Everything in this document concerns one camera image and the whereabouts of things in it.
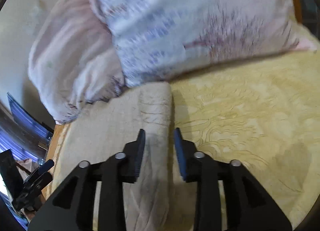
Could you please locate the beige cable-knit sweater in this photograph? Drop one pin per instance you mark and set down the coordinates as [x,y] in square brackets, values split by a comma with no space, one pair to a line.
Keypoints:
[159,200]

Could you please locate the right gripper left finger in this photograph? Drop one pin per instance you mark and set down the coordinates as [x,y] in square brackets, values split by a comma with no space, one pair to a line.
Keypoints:
[71,205]

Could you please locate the floral white pillow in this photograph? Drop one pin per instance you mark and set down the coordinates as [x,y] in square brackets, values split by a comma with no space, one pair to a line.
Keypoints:
[89,50]

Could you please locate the yellow orange patterned bedspread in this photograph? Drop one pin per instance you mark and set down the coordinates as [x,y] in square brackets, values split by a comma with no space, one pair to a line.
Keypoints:
[263,112]

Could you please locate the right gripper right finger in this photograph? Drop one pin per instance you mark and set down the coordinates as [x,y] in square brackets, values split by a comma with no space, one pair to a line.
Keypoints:
[248,205]

